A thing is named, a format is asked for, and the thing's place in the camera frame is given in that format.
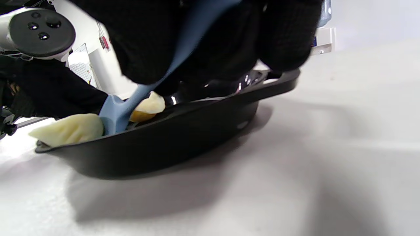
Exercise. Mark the person's left hand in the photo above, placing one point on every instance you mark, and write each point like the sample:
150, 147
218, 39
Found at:
49, 88

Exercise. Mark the person's right hand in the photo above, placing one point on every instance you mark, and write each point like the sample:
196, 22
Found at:
147, 39

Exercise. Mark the pale dumpling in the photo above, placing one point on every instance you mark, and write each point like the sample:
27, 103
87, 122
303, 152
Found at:
151, 105
69, 129

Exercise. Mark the blue dessert shovel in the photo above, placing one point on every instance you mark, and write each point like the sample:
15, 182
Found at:
197, 26

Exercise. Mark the black frying pan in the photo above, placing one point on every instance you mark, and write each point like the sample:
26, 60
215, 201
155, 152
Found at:
164, 144

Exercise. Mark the white printed paper sheet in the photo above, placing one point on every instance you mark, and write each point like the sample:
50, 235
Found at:
78, 64

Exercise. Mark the small red hanging tag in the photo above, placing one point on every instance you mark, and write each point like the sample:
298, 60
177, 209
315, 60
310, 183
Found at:
105, 42

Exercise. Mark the grey left hand controller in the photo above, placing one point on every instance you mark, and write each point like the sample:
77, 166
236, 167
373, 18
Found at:
42, 32

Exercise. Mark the white water dispenser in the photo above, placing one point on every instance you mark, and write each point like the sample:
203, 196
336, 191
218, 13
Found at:
325, 41

